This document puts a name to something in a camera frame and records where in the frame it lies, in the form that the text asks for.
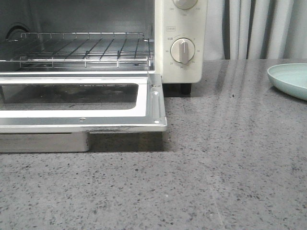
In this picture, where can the black oven foot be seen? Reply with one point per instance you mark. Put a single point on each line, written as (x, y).
(185, 88)

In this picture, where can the grey white curtain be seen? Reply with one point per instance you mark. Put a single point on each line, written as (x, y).
(256, 29)

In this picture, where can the glass oven door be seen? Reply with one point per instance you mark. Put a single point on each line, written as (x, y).
(57, 111)

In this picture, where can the cream white toaster oven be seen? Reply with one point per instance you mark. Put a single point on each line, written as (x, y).
(159, 20)

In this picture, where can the metal wire oven rack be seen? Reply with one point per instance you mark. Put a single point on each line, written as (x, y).
(77, 51)

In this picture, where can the lower timer knob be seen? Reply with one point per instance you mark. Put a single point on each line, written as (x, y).
(182, 50)

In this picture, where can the mint green plate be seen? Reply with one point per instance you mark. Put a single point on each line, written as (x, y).
(290, 79)

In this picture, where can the upper temperature knob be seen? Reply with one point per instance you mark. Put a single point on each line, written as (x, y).
(184, 4)

